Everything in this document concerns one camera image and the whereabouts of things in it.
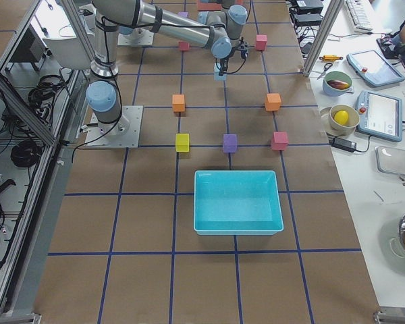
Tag yellow clamp tool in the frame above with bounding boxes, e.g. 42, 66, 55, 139
319, 55, 344, 62

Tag light blue block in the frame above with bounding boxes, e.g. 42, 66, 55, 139
213, 63, 227, 81

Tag beige bowl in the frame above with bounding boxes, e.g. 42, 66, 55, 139
328, 105, 360, 136

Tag green bowl with fruit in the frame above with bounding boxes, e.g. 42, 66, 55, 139
322, 71, 352, 97

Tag white keyboard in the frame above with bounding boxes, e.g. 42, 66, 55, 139
344, 0, 373, 32

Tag teach pendant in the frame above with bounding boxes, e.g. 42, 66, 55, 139
355, 90, 403, 142
346, 50, 404, 87

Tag red block near arm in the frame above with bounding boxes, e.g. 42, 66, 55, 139
178, 41, 190, 52

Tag upper teach pendant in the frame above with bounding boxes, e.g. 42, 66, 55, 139
346, 50, 404, 87

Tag red block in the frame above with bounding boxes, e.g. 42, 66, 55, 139
254, 34, 267, 51
271, 132, 289, 151

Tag yellow lemon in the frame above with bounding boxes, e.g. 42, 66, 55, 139
333, 110, 349, 126

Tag orange block near arm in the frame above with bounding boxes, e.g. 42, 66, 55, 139
171, 94, 186, 113

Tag lower teach pendant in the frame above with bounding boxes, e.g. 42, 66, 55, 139
355, 90, 403, 142

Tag purple block under gripper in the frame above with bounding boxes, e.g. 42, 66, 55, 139
178, 11, 188, 18

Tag black power adapter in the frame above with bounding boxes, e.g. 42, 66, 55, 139
330, 137, 356, 153

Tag red block front left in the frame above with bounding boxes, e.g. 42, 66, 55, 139
254, 34, 267, 51

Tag orange block front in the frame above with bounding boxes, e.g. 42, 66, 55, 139
265, 93, 281, 111

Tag cyan plastic bin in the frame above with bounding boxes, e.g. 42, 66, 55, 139
194, 170, 284, 236

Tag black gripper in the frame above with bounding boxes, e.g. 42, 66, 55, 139
217, 37, 249, 75

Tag scissors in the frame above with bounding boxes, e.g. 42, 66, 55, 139
317, 62, 333, 80

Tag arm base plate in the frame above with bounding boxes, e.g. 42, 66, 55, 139
85, 105, 144, 149
117, 27, 154, 47

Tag yellow foam block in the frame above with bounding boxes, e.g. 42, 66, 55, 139
175, 133, 190, 153

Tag pink plastic bin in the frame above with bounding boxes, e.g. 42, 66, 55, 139
196, 0, 243, 11

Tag purple block right side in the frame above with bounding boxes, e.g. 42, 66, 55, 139
222, 134, 238, 153

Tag red block front right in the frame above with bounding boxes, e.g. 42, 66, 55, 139
271, 132, 289, 151

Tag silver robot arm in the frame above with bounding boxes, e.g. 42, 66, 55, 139
86, 1, 163, 137
124, 1, 248, 80

